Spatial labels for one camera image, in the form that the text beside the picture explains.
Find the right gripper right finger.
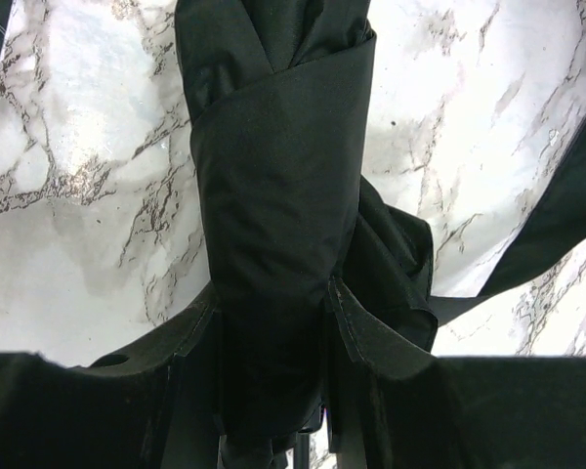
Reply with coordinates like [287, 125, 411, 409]
[326, 280, 586, 468]

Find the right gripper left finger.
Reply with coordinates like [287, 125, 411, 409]
[0, 287, 219, 468]

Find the black folding umbrella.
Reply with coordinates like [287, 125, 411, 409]
[175, 1, 586, 468]

